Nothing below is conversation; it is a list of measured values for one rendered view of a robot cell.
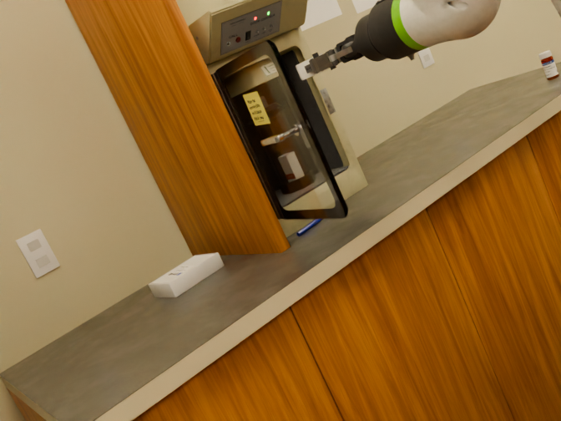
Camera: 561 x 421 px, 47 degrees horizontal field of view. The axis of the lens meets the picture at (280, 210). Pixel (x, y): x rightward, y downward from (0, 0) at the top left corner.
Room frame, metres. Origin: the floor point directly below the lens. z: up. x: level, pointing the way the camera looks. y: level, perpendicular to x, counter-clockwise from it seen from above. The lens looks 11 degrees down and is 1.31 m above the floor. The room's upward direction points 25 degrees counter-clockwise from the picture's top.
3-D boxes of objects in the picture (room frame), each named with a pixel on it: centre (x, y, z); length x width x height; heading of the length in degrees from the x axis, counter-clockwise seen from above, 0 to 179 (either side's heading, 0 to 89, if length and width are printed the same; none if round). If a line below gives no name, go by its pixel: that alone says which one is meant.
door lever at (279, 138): (1.37, -0.06, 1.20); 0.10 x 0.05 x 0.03; 24
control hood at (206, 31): (1.63, -0.15, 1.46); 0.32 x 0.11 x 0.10; 122
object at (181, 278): (1.61, 0.29, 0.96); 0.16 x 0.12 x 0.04; 126
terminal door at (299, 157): (1.45, -0.06, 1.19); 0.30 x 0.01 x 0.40; 24
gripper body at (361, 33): (1.06, -0.24, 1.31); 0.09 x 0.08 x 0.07; 32
